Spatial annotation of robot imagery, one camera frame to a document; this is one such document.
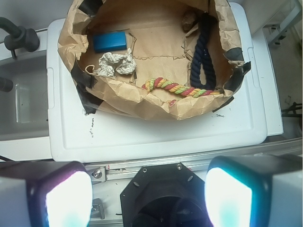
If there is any crumpled white paper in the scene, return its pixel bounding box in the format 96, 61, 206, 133
85, 48, 137, 78

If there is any clear plastic bin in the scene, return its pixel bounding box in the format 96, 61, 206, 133
0, 55, 52, 142

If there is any brown paper bag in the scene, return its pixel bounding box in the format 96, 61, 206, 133
58, 0, 251, 121

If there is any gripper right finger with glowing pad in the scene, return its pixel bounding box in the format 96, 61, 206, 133
204, 155, 303, 227

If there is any black clamp handle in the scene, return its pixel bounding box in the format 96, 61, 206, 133
0, 17, 40, 60

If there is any aluminium extrusion rail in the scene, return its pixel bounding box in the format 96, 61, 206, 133
85, 138, 303, 183

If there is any multicolour twisted rope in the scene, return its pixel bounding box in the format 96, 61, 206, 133
141, 77, 225, 99

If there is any blue block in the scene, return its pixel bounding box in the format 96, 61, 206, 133
93, 32, 127, 53

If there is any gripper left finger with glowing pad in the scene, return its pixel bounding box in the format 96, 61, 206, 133
0, 161, 93, 227

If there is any navy blue rope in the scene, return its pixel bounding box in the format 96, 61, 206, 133
190, 11, 216, 91

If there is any white plastic lid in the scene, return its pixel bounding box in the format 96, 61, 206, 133
46, 2, 284, 163

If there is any brown rock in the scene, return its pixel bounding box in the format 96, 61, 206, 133
181, 10, 197, 32

